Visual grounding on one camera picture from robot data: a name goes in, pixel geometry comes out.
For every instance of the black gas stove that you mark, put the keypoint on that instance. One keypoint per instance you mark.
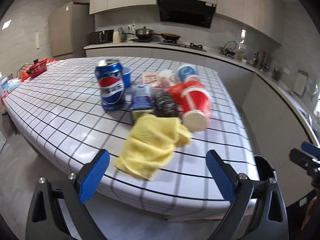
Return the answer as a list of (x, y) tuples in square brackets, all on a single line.
[(197, 47)]

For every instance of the cream electric kettle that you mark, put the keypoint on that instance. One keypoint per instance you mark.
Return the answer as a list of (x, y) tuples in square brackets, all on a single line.
[(116, 36)]

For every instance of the black wok pan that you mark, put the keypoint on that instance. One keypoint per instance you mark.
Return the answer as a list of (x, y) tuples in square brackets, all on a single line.
[(168, 36)]

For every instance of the dark glass bottle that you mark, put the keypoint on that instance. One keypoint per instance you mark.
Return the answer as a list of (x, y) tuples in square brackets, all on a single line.
[(256, 59)]

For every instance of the lower kitchen cabinets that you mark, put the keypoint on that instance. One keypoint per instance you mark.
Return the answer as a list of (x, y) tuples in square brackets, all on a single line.
[(274, 119)]

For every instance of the blue white tissue pack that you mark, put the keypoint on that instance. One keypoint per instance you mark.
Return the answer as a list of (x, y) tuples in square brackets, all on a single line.
[(8, 85)]

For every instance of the black trash bucket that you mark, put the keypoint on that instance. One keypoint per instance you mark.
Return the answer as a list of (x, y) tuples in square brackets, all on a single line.
[(264, 168)]

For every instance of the beige refrigerator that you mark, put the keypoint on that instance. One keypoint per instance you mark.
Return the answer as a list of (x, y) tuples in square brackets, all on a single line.
[(69, 30)]

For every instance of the white cutting board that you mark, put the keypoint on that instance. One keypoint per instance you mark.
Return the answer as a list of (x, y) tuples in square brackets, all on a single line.
[(300, 83)]

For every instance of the grey lidded cooking pot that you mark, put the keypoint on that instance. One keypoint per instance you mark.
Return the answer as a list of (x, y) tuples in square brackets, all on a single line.
[(144, 33)]

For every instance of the black utensil holder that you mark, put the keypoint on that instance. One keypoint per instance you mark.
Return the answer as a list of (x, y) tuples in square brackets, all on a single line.
[(277, 73)]

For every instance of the black microwave oven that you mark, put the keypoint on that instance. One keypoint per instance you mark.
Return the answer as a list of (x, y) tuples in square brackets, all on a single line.
[(100, 37)]

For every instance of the red plastic bag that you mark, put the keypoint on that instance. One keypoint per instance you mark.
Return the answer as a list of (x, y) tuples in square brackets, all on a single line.
[(176, 94)]

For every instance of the white paper towel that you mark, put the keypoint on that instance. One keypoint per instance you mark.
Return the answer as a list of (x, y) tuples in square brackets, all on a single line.
[(167, 78)]

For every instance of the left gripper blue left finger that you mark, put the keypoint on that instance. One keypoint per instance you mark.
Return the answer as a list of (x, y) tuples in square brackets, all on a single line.
[(91, 174)]

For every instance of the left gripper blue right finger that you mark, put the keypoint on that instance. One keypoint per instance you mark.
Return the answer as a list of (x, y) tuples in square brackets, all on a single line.
[(223, 174)]

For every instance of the blue milk carton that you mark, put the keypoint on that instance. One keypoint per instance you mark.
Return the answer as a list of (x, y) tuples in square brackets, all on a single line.
[(141, 101)]

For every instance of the person's right hand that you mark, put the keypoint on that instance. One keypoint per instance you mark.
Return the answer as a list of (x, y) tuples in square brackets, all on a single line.
[(313, 209)]

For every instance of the black range hood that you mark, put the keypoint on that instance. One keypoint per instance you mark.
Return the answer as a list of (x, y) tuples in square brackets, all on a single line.
[(191, 12)]

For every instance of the kettle with round handle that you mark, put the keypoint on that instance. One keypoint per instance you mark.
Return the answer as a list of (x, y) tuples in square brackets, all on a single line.
[(229, 48)]

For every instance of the blue and white bowl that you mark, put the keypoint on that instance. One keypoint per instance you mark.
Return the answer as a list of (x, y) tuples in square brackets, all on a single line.
[(127, 77)]

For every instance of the yellow cloth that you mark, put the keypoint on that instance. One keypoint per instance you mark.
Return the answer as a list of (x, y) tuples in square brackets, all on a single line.
[(151, 144)]

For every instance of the round metal strainer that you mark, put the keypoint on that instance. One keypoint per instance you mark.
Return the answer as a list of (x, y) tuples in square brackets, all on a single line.
[(312, 87)]

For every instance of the steel wool scrubber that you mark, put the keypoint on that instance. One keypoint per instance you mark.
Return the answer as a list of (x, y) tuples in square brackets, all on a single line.
[(164, 105)]

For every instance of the red paper cup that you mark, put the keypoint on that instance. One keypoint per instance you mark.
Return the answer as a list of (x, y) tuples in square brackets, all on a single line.
[(196, 103)]

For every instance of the blue patterned paper cup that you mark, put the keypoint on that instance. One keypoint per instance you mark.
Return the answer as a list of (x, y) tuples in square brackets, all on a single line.
[(187, 72)]

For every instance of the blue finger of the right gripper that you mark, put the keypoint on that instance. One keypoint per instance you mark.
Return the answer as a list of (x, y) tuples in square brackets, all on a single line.
[(303, 160), (311, 149)]

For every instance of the blue Pepsi can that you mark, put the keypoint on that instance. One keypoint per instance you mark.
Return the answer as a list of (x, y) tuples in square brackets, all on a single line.
[(109, 74)]

